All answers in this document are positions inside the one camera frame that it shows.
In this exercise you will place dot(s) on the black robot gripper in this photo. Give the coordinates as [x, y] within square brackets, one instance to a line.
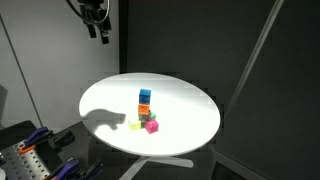
[92, 13]

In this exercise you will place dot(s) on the blue building block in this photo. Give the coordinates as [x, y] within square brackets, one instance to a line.
[144, 96]

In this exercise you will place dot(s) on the orange building block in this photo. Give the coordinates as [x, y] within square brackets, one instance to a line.
[143, 109]

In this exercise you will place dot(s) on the grey building block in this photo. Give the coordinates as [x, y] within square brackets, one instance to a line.
[143, 118]

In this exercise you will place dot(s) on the green building block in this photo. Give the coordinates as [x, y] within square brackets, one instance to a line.
[152, 115]

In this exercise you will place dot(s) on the yellow-green building block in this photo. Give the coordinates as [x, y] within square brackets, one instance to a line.
[134, 124]

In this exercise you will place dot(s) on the pink building block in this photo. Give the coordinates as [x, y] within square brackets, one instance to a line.
[151, 126]

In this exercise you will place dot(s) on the purple orange clamp upper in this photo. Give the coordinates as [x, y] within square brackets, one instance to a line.
[42, 135]

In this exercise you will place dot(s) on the purple clamp lower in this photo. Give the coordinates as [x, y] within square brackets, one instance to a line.
[71, 170]

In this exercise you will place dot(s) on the perforated metal plate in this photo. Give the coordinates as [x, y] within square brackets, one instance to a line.
[23, 166]

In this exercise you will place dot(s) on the diagonal metal pole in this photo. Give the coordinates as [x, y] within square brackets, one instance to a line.
[255, 52]

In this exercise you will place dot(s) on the thin wall rod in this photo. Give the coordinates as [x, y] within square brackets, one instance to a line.
[20, 69]

